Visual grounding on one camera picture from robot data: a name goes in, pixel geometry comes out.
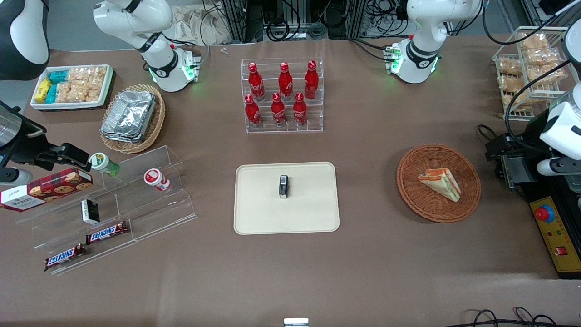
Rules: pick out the stacked aluminium foil trays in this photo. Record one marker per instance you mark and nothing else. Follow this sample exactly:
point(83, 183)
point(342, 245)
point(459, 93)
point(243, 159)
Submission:
point(129, 116)

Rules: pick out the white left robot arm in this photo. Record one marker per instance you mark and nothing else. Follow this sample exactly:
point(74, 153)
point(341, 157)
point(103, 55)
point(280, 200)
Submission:
point(422, 45)

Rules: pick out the clear acrylic bottle rack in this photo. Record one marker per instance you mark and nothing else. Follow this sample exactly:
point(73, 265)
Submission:
point(313, 122)

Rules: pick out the clear bag rice crackers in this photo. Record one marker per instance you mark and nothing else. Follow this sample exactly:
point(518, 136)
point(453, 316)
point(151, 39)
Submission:
point(88, 75)
point(70, 92)
point(95, 91)

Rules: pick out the oval light wicker basket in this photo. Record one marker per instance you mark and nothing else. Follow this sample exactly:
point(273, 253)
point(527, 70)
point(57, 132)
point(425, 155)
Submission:
point(156, 120)

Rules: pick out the small black box silver label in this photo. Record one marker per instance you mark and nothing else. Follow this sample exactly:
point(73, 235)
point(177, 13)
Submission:
point(283, 187)

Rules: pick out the small bottle red label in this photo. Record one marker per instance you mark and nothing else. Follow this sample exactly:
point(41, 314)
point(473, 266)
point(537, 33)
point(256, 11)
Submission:
point(155, 178)

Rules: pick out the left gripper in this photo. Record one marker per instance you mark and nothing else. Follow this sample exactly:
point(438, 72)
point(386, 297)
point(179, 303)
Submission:
point(529, 136)

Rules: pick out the small bottle green label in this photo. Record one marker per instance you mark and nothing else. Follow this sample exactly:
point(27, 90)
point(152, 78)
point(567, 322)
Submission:
point(102, 163)

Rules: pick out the beige plastic tray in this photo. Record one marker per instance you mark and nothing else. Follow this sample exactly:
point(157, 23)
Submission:
point(263, 204)

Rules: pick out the red tartan cookie box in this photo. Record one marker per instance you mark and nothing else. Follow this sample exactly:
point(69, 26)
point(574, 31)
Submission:
point(50, 188)

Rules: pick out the triangular sandwich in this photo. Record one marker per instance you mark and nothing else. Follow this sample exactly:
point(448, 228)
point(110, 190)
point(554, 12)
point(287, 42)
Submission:
point(440, 182)

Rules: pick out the red cola bottle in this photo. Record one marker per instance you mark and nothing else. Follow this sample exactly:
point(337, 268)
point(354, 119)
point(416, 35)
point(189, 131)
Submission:
point(278, 112)
point(253, 113)
point(299, 112)
point(256, 84)
point(311, 82)
point(285, 84)

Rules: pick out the small black white box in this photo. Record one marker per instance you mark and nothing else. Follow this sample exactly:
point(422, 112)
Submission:
point(90, 211)

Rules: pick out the black machine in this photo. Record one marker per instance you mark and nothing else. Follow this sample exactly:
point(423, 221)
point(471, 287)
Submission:
point(499, 145)

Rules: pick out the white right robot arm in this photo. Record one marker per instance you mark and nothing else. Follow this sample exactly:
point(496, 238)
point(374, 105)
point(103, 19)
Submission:
point(159, 54)

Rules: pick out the teal snack pack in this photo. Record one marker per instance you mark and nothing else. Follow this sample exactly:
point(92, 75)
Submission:
point(51, 93)
point(58, 76)

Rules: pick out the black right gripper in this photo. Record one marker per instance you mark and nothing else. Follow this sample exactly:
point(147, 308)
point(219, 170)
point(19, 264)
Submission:
point(22, 146)

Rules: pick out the clear bag fried snack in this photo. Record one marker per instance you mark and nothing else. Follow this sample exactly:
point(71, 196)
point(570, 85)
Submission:
point(522, 103)
point(542, 56)
point(534, 42)
point(510, 84)
point(510, 66)
point(551, 75)

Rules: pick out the yellow snack pack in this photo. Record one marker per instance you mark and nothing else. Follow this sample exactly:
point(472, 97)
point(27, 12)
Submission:
point(42, 90)

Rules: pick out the round brown wicker basket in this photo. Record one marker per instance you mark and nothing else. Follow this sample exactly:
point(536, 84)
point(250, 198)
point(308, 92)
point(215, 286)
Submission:
point(422, 200)

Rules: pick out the clear acrylic step shelf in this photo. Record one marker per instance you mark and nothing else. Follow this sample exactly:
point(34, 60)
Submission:
point(154, 213)

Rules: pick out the yellow black control box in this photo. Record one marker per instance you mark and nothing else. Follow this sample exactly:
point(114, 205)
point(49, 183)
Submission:
point(551, 245)

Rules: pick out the Snickers chocolate bar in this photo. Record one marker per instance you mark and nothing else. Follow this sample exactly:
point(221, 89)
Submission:
point(106, 233)
point(65, 257)

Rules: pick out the crumpled beige cloth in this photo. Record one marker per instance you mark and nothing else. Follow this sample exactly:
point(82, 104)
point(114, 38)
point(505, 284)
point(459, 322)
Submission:
point(195, 25)

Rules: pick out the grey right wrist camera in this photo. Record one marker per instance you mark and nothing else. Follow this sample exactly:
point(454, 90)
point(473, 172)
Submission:
point(16, 176)

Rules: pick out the white rectangular snack tray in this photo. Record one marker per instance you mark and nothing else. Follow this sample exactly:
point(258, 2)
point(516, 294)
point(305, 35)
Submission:
point(72, 106)

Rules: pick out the red emergency stop button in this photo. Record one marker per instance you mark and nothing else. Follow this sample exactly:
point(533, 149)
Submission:
point(544, 214)

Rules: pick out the small grey white block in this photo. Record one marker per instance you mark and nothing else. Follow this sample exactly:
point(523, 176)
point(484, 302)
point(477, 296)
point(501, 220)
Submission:
point(296, 323)

